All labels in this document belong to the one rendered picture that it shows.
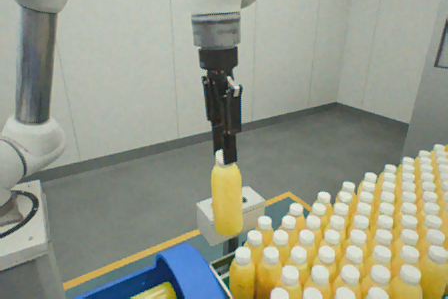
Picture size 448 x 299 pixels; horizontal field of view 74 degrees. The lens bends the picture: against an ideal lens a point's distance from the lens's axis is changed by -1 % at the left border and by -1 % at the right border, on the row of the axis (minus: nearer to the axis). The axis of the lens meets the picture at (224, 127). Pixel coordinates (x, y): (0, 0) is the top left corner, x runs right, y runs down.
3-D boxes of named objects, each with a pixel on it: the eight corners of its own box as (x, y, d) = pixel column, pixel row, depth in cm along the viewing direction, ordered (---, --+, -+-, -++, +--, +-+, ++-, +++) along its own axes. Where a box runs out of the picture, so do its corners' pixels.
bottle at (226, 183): (226, 242, 67) (221, 170, 60) (208, 226, 72) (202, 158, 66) (249, 228, 71) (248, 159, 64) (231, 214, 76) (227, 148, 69)
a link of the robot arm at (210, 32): (203, 16, 48) (206, 53, 50) (250, 12, 52) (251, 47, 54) (183, 16, 56) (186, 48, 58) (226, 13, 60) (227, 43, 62)
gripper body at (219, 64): (190, 47, 58) (195, 93, 61) (209, 50, 51) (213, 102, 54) (224, 43, 61) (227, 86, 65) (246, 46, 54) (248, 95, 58)
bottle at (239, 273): (230, 294, 87) (230, 245, 80) (254, 297, 86) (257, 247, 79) (227, 317, 80) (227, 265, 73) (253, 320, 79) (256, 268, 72)
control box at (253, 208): (197, 227, 98) (195, 202, 94) (247, 208, 108) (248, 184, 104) (211, 247, 90) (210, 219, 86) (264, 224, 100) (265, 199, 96)
